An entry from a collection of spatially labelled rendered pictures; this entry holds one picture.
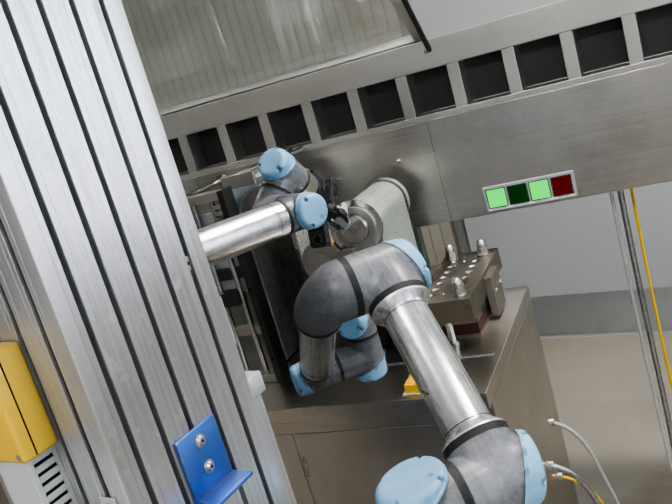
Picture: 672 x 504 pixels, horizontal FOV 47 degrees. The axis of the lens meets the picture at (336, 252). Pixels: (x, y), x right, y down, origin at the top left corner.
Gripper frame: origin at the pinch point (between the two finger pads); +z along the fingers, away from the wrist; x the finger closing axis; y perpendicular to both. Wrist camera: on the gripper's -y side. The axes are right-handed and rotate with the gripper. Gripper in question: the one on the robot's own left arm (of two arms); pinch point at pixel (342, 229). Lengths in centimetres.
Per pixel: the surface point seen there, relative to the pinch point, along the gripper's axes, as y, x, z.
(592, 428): -26, -30, 167
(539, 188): 17, -44, 33
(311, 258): -2.8, 13.3, 8.1
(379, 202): 9.6, -6.9, 7.6
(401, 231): 5.9, -8.1, 19.8
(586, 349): 22, -23, 226
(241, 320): -2, 63, 50
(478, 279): -9.3, -27.3, 25.3
